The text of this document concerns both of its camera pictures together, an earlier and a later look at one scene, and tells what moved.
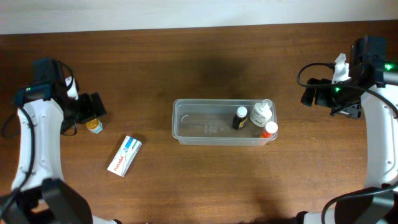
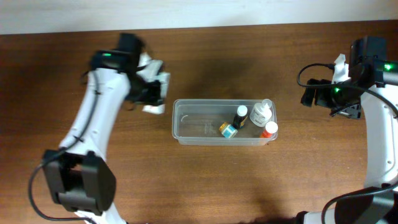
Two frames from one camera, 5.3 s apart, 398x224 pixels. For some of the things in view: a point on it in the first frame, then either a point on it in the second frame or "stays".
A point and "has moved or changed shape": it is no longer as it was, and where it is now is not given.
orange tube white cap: x=271 y=127 stays
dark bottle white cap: x=240 y=114 stays
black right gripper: x=325 y=93 stays
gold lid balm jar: x=94 y=126 has moved or changed shape
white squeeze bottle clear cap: x=261 y=113 stays
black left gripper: x=84 y=107 → x=152 y=95
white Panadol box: x=124 y=156 → x=158 y=109
